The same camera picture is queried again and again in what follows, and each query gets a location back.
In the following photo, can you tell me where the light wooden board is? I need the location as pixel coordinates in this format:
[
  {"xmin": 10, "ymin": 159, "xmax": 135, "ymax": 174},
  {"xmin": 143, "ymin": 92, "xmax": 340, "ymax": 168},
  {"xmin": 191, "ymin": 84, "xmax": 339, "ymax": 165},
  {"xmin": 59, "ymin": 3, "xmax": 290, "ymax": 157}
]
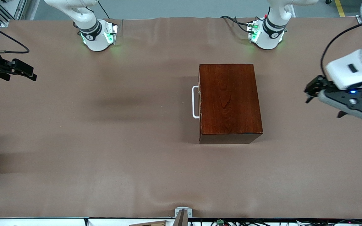
[{"xmin": 129, "ymin": 220, "xmax": 169, "ymax": 226}]

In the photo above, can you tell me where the white drawer handle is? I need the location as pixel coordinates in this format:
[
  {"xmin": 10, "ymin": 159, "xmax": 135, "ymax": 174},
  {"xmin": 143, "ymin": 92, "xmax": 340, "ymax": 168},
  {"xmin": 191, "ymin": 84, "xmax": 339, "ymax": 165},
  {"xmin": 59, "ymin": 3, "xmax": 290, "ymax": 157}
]
[{"xmin": 192, "ymin": 85, "xmax": 200, "ymax": 120}]

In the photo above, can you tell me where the grey metal bracket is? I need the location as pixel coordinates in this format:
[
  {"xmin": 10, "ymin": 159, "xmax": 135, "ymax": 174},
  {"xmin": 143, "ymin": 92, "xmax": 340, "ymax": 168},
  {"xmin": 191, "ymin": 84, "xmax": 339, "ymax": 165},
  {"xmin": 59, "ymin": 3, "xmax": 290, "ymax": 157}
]
[{"xmin": 174, "ymin": 207, "xmax": 193, "ymax": 226}]

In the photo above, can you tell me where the long black cable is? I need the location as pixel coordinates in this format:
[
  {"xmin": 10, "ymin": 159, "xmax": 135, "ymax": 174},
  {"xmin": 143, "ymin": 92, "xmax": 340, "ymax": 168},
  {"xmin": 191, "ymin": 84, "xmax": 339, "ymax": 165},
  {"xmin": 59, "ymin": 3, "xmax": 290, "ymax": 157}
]
[
  {"xmin": 0, "ymin": 17, "xmax": 30, "ymax": 54},
  {"xmin": 321, "ymin": 24, "xmax": 362, "ymax": 79}
]

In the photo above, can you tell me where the brown table cover sheet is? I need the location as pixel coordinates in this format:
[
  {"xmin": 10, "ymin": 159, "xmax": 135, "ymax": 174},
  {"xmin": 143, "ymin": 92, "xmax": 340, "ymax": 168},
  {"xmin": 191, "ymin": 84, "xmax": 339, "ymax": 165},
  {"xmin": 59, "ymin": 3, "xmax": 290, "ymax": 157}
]
[{"xmin": 0, "ymin": 17, "xmax": 362, "ymax": 219}]

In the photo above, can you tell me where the dark wooden drawer box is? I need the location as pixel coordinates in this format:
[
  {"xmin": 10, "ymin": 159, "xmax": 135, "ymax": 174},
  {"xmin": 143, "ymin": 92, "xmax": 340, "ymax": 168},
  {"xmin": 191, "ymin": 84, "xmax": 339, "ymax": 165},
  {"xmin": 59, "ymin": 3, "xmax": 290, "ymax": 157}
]
[{"xmin": 198, "ymin": 64, "xmax": 264, "ymax": 145}]

